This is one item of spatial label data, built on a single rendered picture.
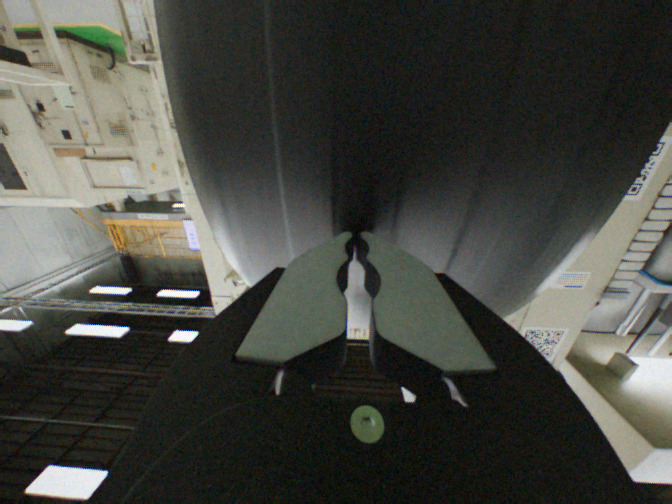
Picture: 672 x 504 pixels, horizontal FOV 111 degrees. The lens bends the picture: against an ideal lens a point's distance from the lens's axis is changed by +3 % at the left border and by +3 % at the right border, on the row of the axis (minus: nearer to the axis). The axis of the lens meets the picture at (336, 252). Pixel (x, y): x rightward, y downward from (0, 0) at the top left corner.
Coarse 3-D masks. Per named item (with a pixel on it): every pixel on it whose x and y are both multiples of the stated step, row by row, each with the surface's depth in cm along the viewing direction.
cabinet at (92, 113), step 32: (0, 32) 271; (32, 32) 269; (64, 32) 267; (32, 64) 280; (96, 64) 299; (32, 96) 295; (64, 96) 293; (96, 96) 301; (64, 128) 309; (96, 128) 306; (128, 128) 346
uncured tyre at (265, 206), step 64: (192, 0) 10; (256, 0) 9; (320, 0) 9; (384, 0) 9; (448, 0) 9; (512, 0) 9; (576, 0) 9; (640, 0) 8; (192, 64) 11; (256, 64) 10; (320, 64) 10; (384, 64) 10; (448, 64) 9; (512, 64) 9; (576, 64) 9; (640, 64) 9; (192, 128) 13; (256, 128) 11; (320, 128) 11; (384, 128) 11; (448, 128) 10; (512, 128) 10; (576, 128) 10; (640, 128) 10; (256, 192) 12; (320, 192) 12; (384, 192) 12; (448, 192) 12; (512, 192) 12; (576, 192) 11; (256, 256) 16; (448, 256) 14; (512, 256) 14; (576, 256) 14
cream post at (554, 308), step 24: (648, 192) 30; (624, 216) 31; (600, 240) 33; (624, 240) 32; (576, 264) 34; (600, 264) 34; (552, 288) 36; (600, 288) 36; (528, 312) 38; (552, 312) 38; (576, 312) 38; (576, 336) 40; (552, 360) 42
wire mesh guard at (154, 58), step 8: (112, 0) 56; (120, 0) 57; (128, 0) 57; (136, 0) 57; (144, 0) 56; (152, 0) 56; (120, 8) 57; (136, 8) 57; (120, 16) 57; (128, 16) 58; (136, 16) 58; (144, 16) 58; (152, 16) 58; (120, 24) 58; (128, 24) 59; (128, 32) 59; (136, 32) 59; (144, 32) 59; (152, 32) 59; (128, 40) 59; (144, 40) 60; (128, 48) 60; (128, 56) 61; (136, 56) 61; (144, 56) 60; (152, 56) 60; (160, 56) 60
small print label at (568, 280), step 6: (564, 276) 35; (570, 276) 35; (576, 276) 35; (582, 276) 35; (588, 276) 35; (558, 282) 36; (564, 282) 36; (570, 282) 36; (576, 282) 35; (582, 282) 35; (564, 288) 36; (570, 288) 36; (576, 288) 36; (582, 288) 36
